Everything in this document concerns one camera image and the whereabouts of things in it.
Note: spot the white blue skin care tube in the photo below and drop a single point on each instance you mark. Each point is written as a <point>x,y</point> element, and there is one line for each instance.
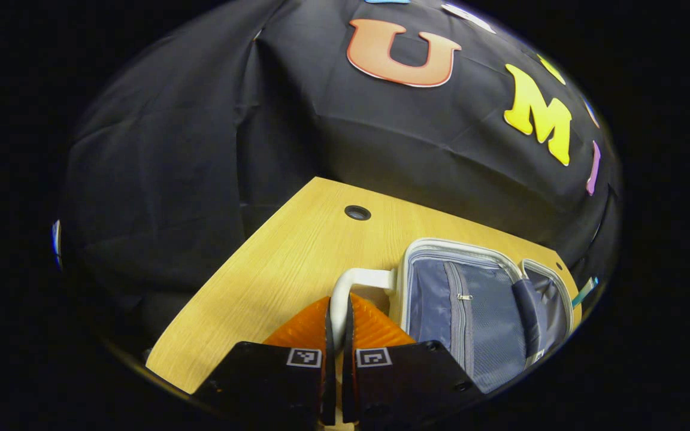
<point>584,292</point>

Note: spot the bright screen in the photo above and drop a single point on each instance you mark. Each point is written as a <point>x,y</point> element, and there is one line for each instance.
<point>56,242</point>

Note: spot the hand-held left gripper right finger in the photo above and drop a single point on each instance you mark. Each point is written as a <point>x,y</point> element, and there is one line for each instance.
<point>348,377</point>

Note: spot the white suitcase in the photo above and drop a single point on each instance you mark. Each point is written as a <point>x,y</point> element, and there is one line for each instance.
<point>489,311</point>

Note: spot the black backdrop cloth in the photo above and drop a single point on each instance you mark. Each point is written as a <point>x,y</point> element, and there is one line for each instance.
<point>201,149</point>

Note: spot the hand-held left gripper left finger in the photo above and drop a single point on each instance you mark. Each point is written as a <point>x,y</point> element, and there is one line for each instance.
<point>328,371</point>

